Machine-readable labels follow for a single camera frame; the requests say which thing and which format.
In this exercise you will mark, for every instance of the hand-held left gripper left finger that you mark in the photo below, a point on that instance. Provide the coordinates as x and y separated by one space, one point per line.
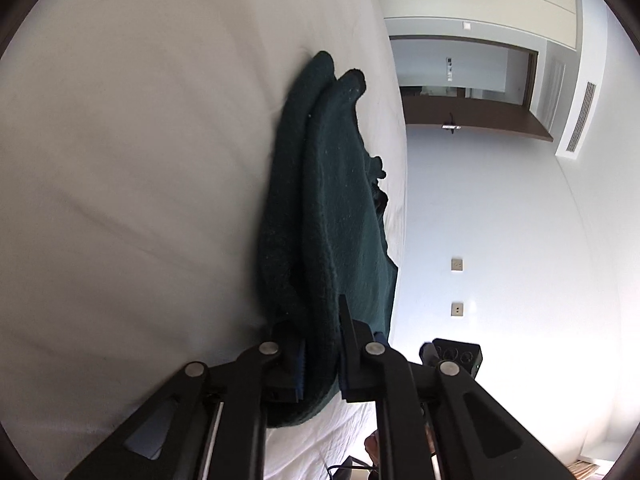
299 370

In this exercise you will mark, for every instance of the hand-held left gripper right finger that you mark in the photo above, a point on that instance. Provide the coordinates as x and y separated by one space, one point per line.
351 360

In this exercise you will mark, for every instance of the dark green towel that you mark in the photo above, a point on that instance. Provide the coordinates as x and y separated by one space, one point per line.
330 210

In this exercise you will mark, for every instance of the brown wooden door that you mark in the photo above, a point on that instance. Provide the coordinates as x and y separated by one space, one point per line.
480 121

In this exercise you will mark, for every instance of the white air vent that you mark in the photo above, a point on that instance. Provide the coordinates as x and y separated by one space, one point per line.
580 117

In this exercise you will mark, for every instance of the white bed sheet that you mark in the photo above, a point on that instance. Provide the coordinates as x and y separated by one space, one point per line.
125 160

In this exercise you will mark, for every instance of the white wall panel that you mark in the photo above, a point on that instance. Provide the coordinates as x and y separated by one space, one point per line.
450 68

